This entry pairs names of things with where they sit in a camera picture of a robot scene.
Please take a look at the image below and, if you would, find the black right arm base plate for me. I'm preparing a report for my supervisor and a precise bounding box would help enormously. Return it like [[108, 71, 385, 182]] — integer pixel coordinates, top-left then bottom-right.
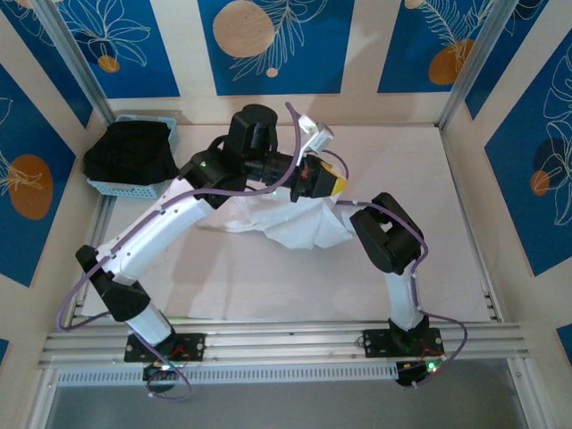
[[362, 327, 447, 358]]

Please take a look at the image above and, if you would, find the aluminium corner post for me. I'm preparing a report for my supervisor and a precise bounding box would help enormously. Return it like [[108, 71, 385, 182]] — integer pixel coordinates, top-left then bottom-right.
[[436, 0, 514, 131], [31, 0, 116, 127]]

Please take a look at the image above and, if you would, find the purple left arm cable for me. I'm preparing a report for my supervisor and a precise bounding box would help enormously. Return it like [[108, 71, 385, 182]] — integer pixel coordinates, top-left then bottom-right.
[[55, 101, 349, 402]]

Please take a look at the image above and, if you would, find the light blue plastic basket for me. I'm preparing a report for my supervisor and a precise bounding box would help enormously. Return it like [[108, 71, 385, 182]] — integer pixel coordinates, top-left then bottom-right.
[[86, 114, 181, 201]]

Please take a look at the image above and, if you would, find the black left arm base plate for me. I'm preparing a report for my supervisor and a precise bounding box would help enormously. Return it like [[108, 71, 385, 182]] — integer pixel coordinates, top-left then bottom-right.
[[123, 332, 207, 362]]

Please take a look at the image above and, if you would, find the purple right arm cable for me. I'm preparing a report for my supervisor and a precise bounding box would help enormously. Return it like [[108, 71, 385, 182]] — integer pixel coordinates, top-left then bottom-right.
[[334, 194, 469, 390]]

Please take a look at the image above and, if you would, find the white t-shirt with black print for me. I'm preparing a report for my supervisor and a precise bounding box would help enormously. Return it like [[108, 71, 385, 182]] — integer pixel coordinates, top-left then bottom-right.
[[199, 190, 357, 251]]

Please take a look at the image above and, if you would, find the black controller box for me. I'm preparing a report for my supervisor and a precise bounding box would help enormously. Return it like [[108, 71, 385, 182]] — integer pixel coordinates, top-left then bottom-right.
[[141, 361, 181, 395], [395, 357, 449, 389]]

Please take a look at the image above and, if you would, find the white slotted cable duct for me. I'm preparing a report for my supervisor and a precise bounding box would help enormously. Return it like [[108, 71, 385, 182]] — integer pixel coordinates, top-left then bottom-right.
[[55, 361, 400, 388]]

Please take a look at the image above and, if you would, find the aluminium rail frame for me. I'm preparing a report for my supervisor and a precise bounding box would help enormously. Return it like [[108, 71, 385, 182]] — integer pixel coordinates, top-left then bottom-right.
[[38, 319, 531, 371]]

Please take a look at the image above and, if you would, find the black cloth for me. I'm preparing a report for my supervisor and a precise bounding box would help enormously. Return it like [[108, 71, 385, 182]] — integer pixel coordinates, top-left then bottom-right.
[[82, 119, 183, 188]]

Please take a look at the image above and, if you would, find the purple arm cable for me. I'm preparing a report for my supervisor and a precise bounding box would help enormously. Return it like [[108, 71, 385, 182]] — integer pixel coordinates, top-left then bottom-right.
[[55, 101, 349, 402], [334, 194, 469, 390]]

